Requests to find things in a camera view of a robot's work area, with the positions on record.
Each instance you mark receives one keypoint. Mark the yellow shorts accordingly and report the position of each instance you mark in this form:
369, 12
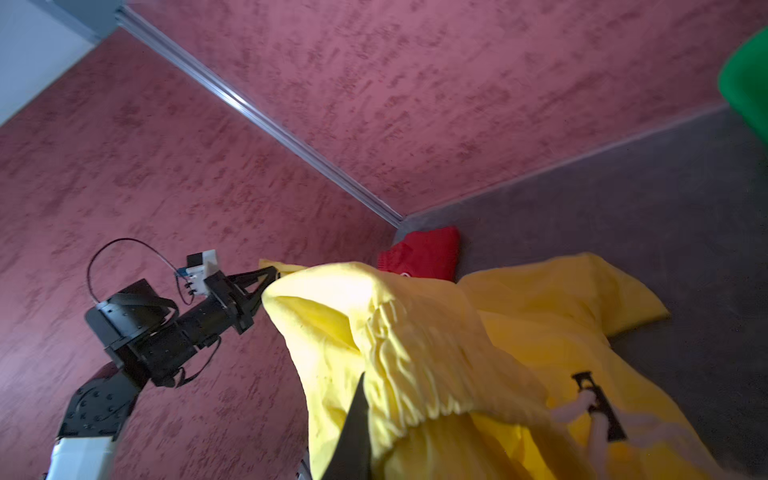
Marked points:
505, 374

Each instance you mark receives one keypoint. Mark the red shorts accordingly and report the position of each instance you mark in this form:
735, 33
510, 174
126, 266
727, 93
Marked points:
430, 254

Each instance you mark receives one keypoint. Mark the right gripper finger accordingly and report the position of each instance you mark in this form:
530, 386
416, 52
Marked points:
352, 457

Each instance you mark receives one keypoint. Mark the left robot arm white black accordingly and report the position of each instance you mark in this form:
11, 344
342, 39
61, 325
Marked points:
149, 341

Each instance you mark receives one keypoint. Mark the green plastic basket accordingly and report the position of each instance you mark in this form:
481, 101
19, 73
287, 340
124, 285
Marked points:
742, 82

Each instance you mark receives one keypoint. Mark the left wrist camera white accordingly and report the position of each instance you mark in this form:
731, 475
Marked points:
199, 266

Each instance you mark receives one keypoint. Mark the left aluminium corner post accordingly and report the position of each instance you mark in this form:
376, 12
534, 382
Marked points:
161, 44

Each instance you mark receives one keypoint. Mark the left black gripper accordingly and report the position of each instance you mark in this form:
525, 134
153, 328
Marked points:
231, 291

